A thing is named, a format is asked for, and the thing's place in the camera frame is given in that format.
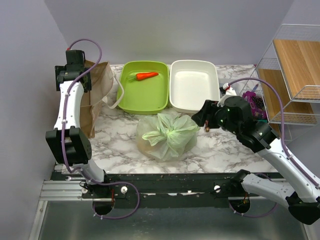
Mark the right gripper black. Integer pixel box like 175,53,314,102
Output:
192,98,241,136

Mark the green avocado print plastic bag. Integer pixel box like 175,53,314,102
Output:
136,113,200,162

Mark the purple snack packet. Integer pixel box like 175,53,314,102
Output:
242,91,267,120

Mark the brown jute tote bag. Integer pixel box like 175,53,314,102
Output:
80,61,125,139

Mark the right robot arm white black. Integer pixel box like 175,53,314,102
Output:
191,96,320,225

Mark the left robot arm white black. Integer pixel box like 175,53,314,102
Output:
45,49,114,198

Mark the brown toy faucet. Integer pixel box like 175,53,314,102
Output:
204,120,211,133

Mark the white plastic tray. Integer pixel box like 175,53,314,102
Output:
169,59,221,114

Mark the green plastic tray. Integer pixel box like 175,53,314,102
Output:
116,60,170,115

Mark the orange toy carrot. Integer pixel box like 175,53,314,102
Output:
127,72,159,81

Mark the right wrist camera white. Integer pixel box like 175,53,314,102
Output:
217,83,237,107

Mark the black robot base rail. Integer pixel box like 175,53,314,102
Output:
49,170,286,209

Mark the white wire shelf rack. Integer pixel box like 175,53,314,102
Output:
251,24,320,143

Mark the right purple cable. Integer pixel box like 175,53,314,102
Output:
219,77,320,218

